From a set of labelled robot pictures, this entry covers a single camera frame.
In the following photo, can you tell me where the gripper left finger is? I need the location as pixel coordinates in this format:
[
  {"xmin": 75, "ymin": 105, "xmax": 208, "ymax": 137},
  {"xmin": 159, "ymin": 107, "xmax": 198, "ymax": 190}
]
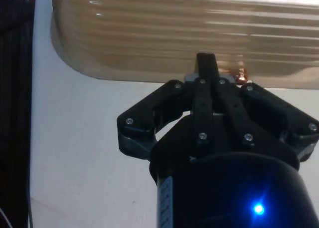
[{"xmin": 116, "ymin": 52, "xmax": 214, "ymax": 161}]

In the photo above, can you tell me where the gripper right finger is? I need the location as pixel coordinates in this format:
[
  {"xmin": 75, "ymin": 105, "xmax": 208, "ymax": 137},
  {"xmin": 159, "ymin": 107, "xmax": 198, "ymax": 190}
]
[{"xmin": 210, "ymin": 52, "xmax": 319, "ymax": 163}]

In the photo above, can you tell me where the black cabinet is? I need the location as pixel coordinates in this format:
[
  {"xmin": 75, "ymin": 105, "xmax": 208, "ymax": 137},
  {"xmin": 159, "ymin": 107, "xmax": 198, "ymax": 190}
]
[{"xmin": 0, "ymin": 0, "xmax": 36, "ymax": 228}]

